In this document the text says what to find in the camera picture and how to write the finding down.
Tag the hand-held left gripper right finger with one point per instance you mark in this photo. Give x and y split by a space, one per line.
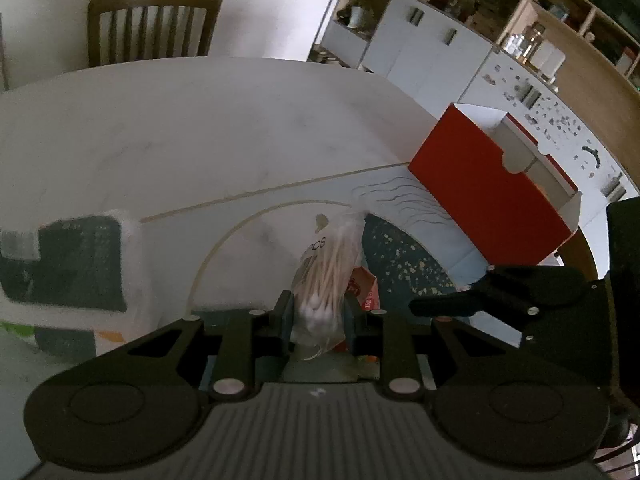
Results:
352 327

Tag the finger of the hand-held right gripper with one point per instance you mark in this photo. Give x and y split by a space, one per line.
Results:
450 305

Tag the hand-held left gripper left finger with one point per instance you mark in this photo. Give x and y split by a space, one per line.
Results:
286 322

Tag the cotton swab bag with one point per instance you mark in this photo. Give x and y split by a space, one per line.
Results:
325 270

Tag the red cardboard box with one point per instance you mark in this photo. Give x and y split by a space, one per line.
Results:
475 185

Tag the red snack packet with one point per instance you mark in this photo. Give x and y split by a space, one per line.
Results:
366 287

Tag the printed placemat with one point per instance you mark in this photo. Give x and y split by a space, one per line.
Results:
240 270

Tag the white sticker-covered cabinet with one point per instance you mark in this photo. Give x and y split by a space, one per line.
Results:
550 110

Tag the white tissue pack dark print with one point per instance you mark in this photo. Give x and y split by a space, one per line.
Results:
75 270

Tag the white jar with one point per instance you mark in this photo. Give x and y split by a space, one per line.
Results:
549 59

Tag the metal pot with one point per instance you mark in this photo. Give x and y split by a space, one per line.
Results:
520 44

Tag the low white cabinet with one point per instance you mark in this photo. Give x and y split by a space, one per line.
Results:
345 42

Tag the wooden shelf unit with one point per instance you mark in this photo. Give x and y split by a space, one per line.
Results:
575 5

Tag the dark wooden chair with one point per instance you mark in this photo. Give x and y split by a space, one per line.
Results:
155 25

